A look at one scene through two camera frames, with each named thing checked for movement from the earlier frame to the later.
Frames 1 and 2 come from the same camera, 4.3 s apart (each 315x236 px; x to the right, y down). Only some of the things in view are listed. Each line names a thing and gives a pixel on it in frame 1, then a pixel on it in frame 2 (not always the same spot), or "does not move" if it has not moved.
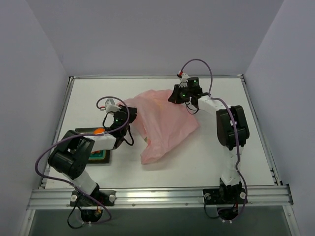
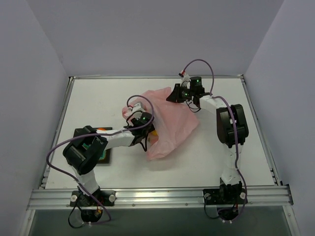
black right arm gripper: x=175 y=96 does not move
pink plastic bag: x=164 y=123 does not move
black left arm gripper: x=132 y=112 -> x=149 y=128
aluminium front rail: x=61 y=199 does not move
